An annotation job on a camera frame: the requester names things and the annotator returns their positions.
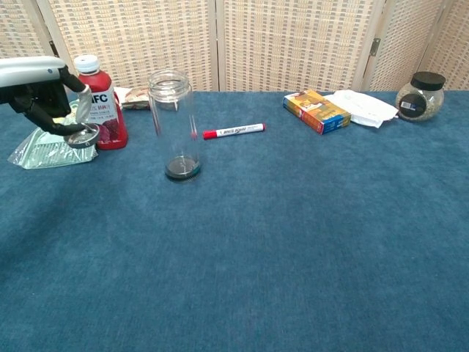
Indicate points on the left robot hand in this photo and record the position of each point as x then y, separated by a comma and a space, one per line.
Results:
29, 71

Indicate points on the yellow white booklet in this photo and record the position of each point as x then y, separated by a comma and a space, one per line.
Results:
64, 120

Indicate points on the green dustpan in plastic bag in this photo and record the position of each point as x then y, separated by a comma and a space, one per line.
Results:
44, 154

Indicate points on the red NFC juice bottle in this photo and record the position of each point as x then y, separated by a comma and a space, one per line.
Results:
110, 121

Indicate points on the brown snack packet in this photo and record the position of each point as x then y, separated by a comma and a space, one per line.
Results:
133, 99

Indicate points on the woven folding screen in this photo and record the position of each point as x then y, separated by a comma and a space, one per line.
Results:
146, 40

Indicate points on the clear glass bottle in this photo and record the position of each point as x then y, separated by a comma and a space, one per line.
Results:
170, 110

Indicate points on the red whiteboard marker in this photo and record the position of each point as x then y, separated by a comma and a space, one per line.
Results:
234, 131

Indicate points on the blue table cloth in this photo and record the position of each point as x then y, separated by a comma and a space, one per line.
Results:
256, 238

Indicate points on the orange yellow cardboard box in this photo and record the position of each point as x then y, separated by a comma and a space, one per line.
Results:
315, 110

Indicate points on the white wet wipes pack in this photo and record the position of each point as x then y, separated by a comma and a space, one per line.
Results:
366, 108

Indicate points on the glass jar with black lid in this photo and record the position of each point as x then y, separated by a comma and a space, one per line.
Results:
419, 99

